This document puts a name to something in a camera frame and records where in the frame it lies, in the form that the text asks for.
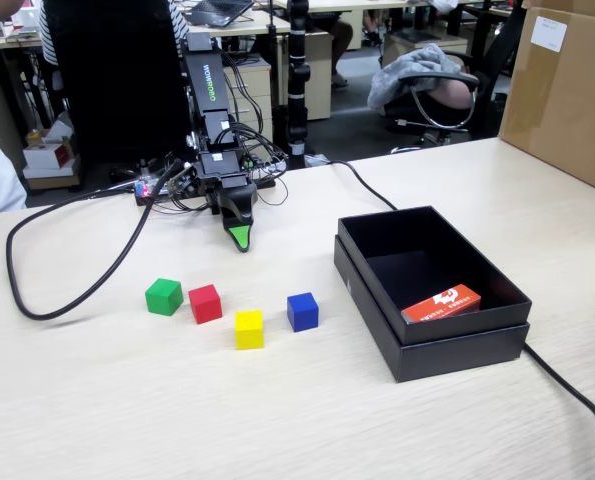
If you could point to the red wooden cube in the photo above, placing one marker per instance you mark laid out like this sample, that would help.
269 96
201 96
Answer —
205 304

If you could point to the beige desk side cabinet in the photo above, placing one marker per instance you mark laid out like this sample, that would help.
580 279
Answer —
319 75

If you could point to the beige drawer cabinet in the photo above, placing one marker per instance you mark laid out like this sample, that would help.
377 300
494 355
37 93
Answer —
254 85

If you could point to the black cardboard box lid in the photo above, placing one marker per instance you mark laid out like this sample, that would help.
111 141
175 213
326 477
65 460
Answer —
452 357

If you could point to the chrome-armrest office chair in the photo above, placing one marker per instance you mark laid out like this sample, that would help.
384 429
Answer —
442 78

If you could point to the yellow wooden cube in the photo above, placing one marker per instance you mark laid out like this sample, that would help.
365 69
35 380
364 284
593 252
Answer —
249 330

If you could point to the thin black stand pole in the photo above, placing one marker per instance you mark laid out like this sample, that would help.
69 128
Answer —
273 50

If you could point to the seated person's bare leg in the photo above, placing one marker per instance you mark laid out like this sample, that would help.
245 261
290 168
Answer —
342 37

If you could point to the blue wooden cube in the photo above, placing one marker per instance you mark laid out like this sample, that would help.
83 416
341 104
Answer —
302 312

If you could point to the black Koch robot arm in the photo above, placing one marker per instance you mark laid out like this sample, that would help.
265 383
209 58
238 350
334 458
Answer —
209 75

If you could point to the person in striped shirt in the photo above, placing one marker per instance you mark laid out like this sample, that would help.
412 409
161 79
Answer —
47 40

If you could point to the orange card pack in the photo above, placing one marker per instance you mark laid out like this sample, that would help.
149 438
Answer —
442 304

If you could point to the controller board with red LED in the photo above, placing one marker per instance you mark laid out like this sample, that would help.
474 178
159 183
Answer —
144 189

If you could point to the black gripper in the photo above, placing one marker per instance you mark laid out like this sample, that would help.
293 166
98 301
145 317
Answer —
219 167

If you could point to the large brown cardboard box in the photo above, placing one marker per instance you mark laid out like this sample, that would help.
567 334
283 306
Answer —
562 100

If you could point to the green wooden cube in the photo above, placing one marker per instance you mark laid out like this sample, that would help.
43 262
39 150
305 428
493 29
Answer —
163 297

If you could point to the flat brown cardboard box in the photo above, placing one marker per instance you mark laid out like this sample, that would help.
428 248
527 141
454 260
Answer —
52 182

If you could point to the black cardboard box tray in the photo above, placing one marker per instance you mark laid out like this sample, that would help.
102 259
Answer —
477 270

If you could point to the thick black stand pole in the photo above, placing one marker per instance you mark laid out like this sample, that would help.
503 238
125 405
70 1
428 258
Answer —
297 75

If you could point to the grey fleece blanket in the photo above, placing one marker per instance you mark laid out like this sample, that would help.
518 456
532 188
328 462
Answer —
417 65

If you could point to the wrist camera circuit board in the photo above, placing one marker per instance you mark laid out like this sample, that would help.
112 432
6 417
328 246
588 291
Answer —
184 182

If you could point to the black laptop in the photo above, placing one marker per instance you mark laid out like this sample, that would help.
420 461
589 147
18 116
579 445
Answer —
217 10

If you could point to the white box with red side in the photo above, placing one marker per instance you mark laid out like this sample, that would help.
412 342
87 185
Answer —
42 156

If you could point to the low beige cabinet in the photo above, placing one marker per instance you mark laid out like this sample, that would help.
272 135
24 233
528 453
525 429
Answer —
402 47

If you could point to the white shipping label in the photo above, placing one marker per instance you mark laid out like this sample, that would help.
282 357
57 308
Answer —
549 34

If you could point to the black high-back office chair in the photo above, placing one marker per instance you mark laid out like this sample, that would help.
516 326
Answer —
117 75

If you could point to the black mesh office chair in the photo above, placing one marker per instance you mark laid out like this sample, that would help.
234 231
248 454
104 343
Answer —
497 60

